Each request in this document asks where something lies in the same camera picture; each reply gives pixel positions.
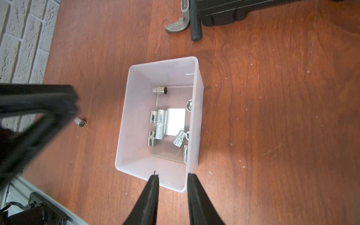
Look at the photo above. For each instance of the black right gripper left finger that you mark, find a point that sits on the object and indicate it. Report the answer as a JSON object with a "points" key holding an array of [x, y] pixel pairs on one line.
{"points": [[146, 208]]}

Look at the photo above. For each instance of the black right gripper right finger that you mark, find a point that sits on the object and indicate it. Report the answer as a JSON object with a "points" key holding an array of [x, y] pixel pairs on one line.
{"points": [[201, 210]]}

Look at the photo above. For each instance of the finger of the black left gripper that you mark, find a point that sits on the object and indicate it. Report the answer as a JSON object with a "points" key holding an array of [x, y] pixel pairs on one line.
{"points": [[19, 148], [19, 99]]}

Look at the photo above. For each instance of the long silver socket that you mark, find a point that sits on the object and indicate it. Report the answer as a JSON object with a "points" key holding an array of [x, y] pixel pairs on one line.
{"points": [[161, 124]]}

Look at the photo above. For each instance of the translucent white storage box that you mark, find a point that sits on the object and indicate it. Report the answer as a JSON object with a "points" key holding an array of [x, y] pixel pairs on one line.
{"points": [[183, 80]]}

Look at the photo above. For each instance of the grey metal pipe wrench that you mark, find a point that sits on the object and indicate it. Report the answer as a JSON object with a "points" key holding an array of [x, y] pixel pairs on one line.
{"points": [[189, 18]]}

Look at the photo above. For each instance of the black plastic tool case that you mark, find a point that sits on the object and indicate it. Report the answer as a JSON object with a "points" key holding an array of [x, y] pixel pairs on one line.
{"points": [[222, 12]]}

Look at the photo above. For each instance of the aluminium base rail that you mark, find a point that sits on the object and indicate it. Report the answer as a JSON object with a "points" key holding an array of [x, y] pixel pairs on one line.
{"points": [[19, 190]]}

